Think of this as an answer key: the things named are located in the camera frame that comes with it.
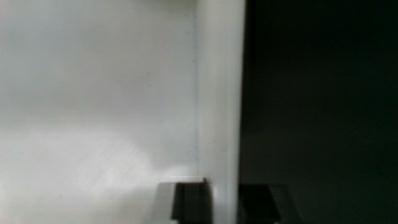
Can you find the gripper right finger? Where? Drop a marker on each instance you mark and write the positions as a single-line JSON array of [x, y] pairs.
[[257, 205]]

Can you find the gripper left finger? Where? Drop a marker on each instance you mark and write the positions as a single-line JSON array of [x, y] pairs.
[[193, 208]]

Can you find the white square table top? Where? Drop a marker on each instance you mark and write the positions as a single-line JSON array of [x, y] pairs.
[[120, 108]]

